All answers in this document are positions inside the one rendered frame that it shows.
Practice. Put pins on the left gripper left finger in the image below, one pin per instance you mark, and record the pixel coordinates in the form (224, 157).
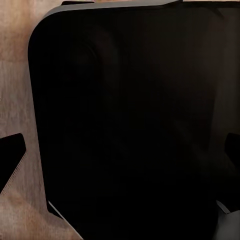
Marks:
(12, 150)

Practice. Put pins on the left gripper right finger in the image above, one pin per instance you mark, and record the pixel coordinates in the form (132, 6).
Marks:
(232, 149)

